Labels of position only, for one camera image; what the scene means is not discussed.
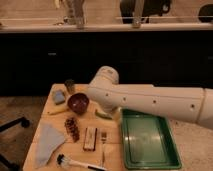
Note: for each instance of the dark purple bowl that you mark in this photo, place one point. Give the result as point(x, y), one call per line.
point(78, 103)

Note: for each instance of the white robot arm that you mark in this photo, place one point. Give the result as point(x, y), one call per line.
point(192, 105)

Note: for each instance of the green chili pepper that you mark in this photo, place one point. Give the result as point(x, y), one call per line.
point(102, 115)

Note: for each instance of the dark small cup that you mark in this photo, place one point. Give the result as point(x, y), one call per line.
point(70, 86)

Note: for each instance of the blue sponge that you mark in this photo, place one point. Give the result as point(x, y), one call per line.
point(58, 97)

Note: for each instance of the silver fork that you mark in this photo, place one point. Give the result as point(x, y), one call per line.
point(103, 140)

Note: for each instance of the brown white eraser block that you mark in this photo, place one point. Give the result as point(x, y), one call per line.
point(90, 139)

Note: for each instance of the brown pine cone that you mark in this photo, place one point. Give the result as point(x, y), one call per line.
point(72, 128)

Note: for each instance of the yellow banana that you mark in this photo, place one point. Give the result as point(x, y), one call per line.
point(58, 110)

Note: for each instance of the green plastic tray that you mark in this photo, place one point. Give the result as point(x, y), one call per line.
point(148, 143)

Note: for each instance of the light blue cloth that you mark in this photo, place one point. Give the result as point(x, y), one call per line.
point(50, 139)

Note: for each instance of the white dish brush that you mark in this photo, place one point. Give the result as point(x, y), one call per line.
point(64, 161)

